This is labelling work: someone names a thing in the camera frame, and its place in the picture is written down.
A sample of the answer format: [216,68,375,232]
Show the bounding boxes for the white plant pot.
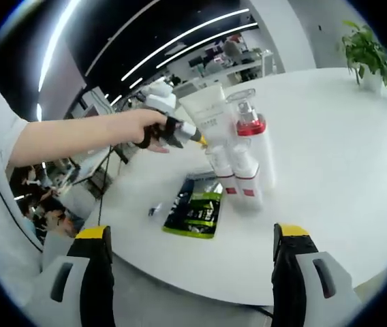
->
[359,69,384,92]

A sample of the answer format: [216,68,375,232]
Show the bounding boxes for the small red-label skincare bottle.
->
[226,138,263,209]
[204,137,238,202]

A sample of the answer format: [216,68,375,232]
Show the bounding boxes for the white skincare cream tube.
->
[177,83,236,172]

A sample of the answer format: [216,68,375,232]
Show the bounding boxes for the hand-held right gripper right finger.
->
[270,223,362,327]

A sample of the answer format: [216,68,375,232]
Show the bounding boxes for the green and black sachet packet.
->
[161,172,225,242]

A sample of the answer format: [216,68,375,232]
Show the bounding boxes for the green potted plant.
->
[341,19,387,91]

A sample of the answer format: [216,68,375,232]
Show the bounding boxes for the red-collared white skincare bottle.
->
[225,87,277,189]

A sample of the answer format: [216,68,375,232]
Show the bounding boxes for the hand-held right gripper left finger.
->
[36,224,114,327]

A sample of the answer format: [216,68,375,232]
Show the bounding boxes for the ceiling light strip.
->
[37,0,82,93]
[155,21,260,69]
[121,7,251,82]

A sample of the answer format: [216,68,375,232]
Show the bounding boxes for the person's left hand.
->
[128,108,172,155]

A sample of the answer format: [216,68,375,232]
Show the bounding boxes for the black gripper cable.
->
[95,142,117,228]

